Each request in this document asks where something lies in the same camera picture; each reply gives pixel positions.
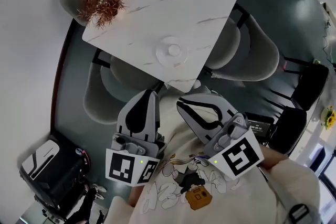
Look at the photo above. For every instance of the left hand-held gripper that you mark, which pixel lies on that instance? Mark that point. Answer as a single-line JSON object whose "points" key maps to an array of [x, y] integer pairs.
{"points": [[152, 118]]}

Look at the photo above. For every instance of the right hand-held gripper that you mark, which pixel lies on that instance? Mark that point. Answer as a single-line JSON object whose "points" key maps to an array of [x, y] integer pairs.
{"points": [[237, 156]]}

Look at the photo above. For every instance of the white dish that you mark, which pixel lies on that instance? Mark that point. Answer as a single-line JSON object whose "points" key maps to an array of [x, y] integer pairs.
{"points": [[163, 59]]}

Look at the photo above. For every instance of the white cup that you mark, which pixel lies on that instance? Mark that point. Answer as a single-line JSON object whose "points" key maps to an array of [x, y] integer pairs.
{"points": [[174, 49]]}

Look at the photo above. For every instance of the person's left forearm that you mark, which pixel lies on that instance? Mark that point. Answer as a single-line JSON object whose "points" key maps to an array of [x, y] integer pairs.
{"points": [[134, 195]]}

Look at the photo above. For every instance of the person's right forearm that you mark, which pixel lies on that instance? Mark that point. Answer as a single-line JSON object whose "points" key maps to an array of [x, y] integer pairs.
{"points": [[291, 178]]}

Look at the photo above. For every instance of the black device with display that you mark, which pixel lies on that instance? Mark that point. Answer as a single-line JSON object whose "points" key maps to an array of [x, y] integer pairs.
{"points": [[258, 127]]}

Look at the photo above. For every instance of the black stool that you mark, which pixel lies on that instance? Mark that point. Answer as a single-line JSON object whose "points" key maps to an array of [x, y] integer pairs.
{"points": [[292, 128], [312, 84]]}

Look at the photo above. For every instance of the person's cream printed sweatshirt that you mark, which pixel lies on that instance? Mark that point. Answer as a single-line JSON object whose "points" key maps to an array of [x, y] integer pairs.
{"points": [[183, 207]]}

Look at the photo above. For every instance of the yellow sunflower bouquet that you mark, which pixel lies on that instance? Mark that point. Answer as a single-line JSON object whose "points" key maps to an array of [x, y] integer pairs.
{"points": [[330, 117]]}

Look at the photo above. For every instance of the black and white case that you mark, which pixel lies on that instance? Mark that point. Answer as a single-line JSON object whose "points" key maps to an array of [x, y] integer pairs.
{"points": [[56, 173]]}

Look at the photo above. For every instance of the dried orange plant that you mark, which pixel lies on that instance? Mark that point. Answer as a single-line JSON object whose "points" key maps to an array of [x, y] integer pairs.
{"points": [[103, 4]]}

